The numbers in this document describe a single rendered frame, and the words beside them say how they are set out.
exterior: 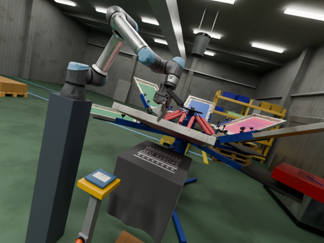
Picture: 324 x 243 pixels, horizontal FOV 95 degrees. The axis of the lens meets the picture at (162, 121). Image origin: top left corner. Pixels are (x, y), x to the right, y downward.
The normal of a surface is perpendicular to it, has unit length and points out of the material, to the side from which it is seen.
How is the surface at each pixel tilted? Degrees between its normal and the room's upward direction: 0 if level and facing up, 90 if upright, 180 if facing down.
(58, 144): 90
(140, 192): 91
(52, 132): 90
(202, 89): 90
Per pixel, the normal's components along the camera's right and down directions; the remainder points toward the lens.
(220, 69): -0.21, 0.11
